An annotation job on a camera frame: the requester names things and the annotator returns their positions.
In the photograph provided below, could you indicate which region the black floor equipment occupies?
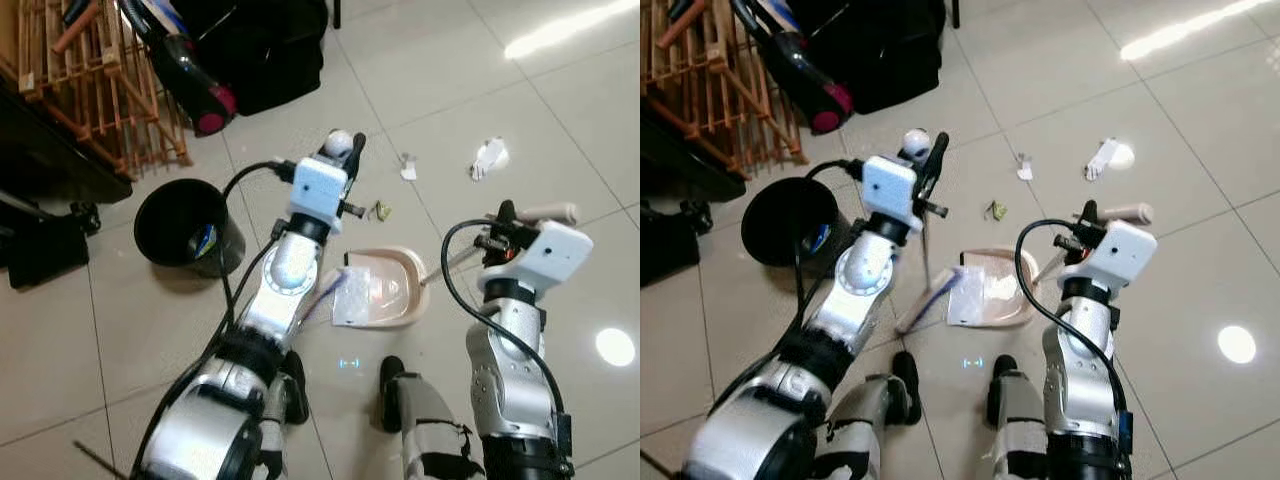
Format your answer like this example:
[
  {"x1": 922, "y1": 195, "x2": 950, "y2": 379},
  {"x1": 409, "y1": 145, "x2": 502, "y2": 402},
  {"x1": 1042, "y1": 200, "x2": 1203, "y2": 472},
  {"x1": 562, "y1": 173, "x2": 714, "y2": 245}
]
[
  {"x1": 640, "y1": 198, "x2": 703, "y2": 288},
  {"x1": 0, "y1": 198, "x2": 103, "y2": 292}
]

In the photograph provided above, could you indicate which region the long white paper scrap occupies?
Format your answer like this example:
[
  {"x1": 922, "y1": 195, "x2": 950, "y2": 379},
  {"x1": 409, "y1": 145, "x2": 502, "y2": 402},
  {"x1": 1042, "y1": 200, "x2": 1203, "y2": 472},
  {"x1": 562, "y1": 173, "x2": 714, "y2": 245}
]
[
  {"x1": 1086, "y1": 136, "x2": 1130, "y2": 182},
  {"x1": 469, "y1": 136, "x2": 512, "y2": 182}
]

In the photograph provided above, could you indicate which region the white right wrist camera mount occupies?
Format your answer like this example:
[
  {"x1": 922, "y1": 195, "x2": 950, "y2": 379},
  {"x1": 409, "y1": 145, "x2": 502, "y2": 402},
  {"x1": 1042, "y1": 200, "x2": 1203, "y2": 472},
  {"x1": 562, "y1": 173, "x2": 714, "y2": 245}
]
[
  {"x1": 1059, "y1": 219, "x2": 1159, "y2": 294},
  {"x1": 477, "y1": 221, "x2": 595, "y2": 297}
]

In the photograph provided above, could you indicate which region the robot right leg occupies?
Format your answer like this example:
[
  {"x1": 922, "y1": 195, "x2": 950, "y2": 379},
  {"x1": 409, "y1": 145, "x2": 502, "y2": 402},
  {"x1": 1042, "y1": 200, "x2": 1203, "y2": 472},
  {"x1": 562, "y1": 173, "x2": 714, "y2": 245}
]
[
  {"x1": 377, "y1": 354, "x2": 483, "y2": 480},
  {"x1": 984, "y1": 354, "x2": 1063, "y2": 480}
]

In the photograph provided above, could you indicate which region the black and pink vacuum cleaner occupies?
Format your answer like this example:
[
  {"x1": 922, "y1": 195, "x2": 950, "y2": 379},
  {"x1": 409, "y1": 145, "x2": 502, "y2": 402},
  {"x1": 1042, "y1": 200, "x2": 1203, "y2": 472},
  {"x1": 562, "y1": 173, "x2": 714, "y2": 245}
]
[
  {"x1": 118, "y1": 0, "x2": 240, "y2": 139},
  {"x1": 728, "y1": 0, "x2": 857, "y2": 137}
]

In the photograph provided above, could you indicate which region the robot leg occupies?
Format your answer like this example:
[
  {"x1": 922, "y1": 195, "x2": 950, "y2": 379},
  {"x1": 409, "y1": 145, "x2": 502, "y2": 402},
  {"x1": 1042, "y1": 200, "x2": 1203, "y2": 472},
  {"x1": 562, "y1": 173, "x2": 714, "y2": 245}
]
[
  {"x1": 377, "y1": 354, "x2": 483, "y2": 480},
  {"x1": 984, "y1": 354, "x2": 1063, "y2": 480},
  {"x1": 818, "y1": 349, "x2": 927, "y2": 480},
  {"x1": 254, "y1": 349, "x2": 312, "y2": 480}
]

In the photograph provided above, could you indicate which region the beige long-handled dustpan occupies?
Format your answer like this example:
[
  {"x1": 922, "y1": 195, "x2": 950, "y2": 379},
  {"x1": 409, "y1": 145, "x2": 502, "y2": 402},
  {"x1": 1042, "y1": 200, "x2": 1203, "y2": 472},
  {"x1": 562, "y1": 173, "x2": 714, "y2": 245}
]
[
  {"x1": 329, "y1": 202, "x2": 580, "y2": 330},
  {"x1": 944, "y1": 202, "x2": 1155, "y2": 330}
]

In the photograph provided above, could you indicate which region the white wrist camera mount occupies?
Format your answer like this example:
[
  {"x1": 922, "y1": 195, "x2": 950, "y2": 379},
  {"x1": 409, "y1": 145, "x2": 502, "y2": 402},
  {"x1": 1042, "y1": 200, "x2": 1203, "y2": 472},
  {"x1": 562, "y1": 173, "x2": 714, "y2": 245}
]
[
  {"x1": 861, "y1": 155, "x2": 922, "y2": 228},
  {"x1": 287, "y1": 155, "x2": 352, "y2": 225},
  {"x1": 477, "y1": 221, "x2": 595, "y2": 297},
  {"x1": 1059, "y1": 219, "x2": 1159, "y2": 294}
]

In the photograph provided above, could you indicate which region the black round trash bin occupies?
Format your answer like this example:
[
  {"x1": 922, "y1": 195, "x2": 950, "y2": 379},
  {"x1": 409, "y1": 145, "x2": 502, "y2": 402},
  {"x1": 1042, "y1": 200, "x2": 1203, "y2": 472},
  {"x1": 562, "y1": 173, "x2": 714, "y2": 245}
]
[
  {"x1": 132, "y1": 177, "x2": 248, "y2": 280},
  {"x1": 740, "y1": 176, "x2": 837, "y2": 270}
]

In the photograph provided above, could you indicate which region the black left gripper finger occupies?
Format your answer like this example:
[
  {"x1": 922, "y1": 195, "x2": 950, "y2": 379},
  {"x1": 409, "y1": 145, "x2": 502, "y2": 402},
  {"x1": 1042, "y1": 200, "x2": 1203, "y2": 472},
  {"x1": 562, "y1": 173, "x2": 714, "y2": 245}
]
[
  {"x1": 343, "y1": 132, "x2": 368, "y2": 191},
  {"x1": 921, "y1": 132, "x2": 951, "y2": 196}
]

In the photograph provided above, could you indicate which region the robot left leg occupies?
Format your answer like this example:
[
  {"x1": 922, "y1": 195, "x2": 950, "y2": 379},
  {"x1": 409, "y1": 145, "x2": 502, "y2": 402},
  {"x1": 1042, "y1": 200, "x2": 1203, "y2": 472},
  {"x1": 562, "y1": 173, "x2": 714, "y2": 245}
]
[
  {"x1": 818, "y1": 349, "x2": 927, "y2": 480},
  {"x1": 254, "y1": 349, "x2": 312, "y2": 480}
]

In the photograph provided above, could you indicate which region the broom with blue bristles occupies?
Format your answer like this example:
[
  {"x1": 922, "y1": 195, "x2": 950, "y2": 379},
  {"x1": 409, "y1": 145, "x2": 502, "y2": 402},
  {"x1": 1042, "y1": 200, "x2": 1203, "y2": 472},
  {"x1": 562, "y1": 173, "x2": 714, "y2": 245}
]
[
  {"x1": 298, "y1": 129, "x2": 355, "y2": 329},
  {"x1": 894, "y1": 128, "x2": 967, "y2": 337}
]

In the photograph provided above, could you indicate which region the dark furniture panel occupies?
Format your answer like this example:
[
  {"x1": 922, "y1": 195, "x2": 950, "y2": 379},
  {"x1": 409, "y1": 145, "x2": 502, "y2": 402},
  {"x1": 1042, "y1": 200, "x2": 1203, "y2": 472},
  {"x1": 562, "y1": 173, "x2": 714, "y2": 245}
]
[
  {"x1": 640, "y1": 94, "x2": 743, "y2": 203},
  {"x1": 0, "y1": 74, "x2": 134, "y2": 207}
]

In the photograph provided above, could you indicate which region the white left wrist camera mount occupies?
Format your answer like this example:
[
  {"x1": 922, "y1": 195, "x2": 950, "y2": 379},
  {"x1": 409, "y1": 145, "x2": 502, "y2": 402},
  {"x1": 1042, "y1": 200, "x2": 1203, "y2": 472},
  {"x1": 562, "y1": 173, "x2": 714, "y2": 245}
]
[
  {"x1": 861, "y1": 155, "x2": 922, "y2": 228},
  {"x1": 287, "y1": 155, "x2": 352, "y2": 225}
]

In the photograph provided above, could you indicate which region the black bag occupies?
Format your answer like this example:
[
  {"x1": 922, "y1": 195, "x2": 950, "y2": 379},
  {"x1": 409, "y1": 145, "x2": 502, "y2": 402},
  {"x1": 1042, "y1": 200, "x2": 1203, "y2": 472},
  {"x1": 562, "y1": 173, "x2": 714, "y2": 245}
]
[
  {"x1": 168, "y1": 0, "x2": 332, "y2": 117},
  {"x1": 788, "y1": 0, "x2": 947, "y2": 117}
]

